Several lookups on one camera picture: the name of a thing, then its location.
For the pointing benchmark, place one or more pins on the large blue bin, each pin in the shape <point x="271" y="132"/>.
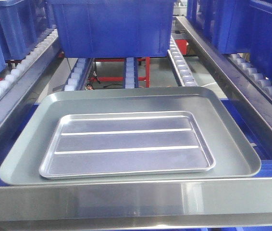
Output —
<point x="23" y="24"/>
<point x="113" y="28"/>
<point x="236" y="26"/>

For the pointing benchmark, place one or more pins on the large blue bin top left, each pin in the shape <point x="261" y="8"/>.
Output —
<point x="23" y="24"/>

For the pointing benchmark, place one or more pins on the silver metal tray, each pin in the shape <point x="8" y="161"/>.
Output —
<point x="126" y="144"/>

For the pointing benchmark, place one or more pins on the left steel divider rail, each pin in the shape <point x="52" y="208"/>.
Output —
<point x="16" y="103"/>

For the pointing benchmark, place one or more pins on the large grey plastic tray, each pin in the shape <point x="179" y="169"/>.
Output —
<point x="233" y="153"/>

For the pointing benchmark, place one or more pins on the large blue bin centre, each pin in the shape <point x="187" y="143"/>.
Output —
<point x="113" y="28"/>

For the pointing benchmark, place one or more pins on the front steel shelf rail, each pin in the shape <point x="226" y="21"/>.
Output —
<point x="165" y="204"/>

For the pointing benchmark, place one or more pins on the far left roller track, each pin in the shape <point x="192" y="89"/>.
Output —
<point x="16" y="73"/>

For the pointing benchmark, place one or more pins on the far right roller track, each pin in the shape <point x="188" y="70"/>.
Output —
<point x="258" y="79"/>

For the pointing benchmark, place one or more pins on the steel divider rail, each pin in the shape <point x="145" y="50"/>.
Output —
<point x="16" y="103"/>
<point x="253" y="105"/>

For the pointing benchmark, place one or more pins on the red metal cart frame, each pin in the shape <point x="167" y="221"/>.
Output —
<point x="152" y="72"/>

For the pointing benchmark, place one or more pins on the roller track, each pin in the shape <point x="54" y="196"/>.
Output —
<point x="16" y="73"/>
<point x="130" y="73"/>
<point x="77" y="79"/>
<point x="181" y="70"/>
<point x="258" y="79"/>

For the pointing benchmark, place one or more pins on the large blue bin top right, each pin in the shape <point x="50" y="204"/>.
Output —
<point x="236" y="26"/>

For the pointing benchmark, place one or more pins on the middle roller track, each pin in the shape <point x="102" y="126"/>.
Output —
<point x="130" y="73"/>

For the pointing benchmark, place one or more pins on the right steel divider rail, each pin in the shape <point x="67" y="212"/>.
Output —
<point x="253" y="105"/>

